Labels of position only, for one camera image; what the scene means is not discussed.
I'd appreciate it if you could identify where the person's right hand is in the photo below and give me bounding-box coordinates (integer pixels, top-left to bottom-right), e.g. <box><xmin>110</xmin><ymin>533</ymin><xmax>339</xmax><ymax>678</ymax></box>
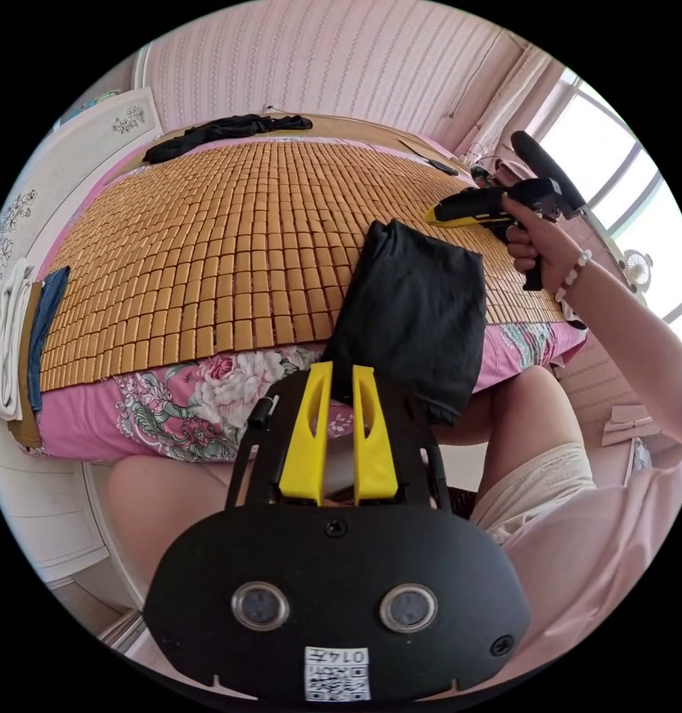
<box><xmin>501</xmin><ymin>197</ymin><xmax>593</xmax><ymax>306</ymax></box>

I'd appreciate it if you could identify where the pile of clothes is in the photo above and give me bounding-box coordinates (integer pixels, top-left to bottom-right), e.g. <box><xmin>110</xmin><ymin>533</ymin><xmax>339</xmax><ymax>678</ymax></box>
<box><xmin>0</xmin><ymin>258</ymin><xmax>72</xmax><ymax>449</ymax></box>

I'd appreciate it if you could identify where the person's right forearm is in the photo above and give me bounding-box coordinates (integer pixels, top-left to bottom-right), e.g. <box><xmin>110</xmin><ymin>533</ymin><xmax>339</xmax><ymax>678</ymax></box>
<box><xmin>552</xmin><ymin>249</ymin><xmax>682</xmax><ymax>446</ymax></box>

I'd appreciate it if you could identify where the white cupboard with flower print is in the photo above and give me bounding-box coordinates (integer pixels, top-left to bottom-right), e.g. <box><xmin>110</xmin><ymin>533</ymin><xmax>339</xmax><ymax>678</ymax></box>
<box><xmin>0</xmin><ymin>86</ymin><xmax>165</xmax><ymax>316</ymax></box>

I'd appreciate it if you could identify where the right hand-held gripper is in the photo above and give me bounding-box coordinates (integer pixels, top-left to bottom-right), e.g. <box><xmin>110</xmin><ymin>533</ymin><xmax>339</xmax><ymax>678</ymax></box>
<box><xmin>423</xmin><ymin>178</ymin><xmax>586</xmax><ymax>293</ymax></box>

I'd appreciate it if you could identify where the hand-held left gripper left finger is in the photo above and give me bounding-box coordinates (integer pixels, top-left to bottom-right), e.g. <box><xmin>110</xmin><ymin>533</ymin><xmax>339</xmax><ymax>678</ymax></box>
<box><xmin>278</xmin><ymin>360</ymin><xmax>334</xmax><ymax>507</ymax></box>

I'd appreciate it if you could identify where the person's body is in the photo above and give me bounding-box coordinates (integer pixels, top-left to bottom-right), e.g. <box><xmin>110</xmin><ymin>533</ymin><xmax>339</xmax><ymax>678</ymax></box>
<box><xmin>105</xmin><ymin>365</ymin><xmax>682</xmax><ymax>704</ymax></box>

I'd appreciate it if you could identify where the small white fan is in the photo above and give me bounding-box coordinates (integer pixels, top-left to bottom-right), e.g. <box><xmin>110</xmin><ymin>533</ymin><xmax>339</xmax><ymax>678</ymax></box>
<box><xmin>618</xmin><ymin>247</ymin><xmax>655</xmax><ymax>297</ymax></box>

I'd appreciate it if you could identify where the window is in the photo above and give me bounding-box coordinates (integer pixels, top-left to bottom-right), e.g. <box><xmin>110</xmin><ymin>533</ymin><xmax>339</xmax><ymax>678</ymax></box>
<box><xmin>533</xmin><ymin>65</ymin><xmax>682</xmax><ymax>357</ymax></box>

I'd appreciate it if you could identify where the bed with woven mat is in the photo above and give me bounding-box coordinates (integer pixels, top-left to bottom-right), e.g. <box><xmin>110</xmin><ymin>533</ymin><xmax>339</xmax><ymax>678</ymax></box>
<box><xmin>6</xmin><ymin>113</ymin><xmax>591</xmax><ymax>464</ymax></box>

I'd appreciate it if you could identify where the white drawer cabinet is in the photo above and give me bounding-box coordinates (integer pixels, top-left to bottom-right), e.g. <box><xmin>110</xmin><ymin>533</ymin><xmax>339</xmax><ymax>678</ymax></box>
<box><xmin>0</xmin><ymin>414</ymin><xmax>147</xmax><ymax>613</ymax></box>

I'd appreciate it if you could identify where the crumpled black garment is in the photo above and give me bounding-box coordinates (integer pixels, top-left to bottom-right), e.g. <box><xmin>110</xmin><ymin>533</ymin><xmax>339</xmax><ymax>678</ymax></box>
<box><xmin>142</xmin><ymin>114</ymin><xmax>314</xmax><ymax>166</ymax></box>

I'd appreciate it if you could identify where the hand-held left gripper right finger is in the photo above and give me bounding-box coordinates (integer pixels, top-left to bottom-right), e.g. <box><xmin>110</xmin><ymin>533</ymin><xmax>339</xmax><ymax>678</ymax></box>
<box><xmin>351</xmin><ymin>365</ymin><xmax>400</xmax><ymax>506</ymax></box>

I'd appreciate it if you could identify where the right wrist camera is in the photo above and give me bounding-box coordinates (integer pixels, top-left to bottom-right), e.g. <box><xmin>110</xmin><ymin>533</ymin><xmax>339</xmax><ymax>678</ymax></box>
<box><xmin>510</xmin><ymin>131</ymin><xmax>589</xmax><ymax>215</ymax></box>

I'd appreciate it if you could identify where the black short sleeve shirt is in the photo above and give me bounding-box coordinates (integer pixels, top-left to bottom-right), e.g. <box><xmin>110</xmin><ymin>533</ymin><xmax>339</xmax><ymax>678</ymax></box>
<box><xmin>321</xmin><ymin>218</ymin><xmax>489</xmax><ymax>428</ymax></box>

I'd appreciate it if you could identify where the pink curtain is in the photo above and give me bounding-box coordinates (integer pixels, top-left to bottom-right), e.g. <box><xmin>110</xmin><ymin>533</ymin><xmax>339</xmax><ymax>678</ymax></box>
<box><xmin>451</xmin><ymin>43</ymin><xmax>568</xmax><ymax>166</ymax></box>

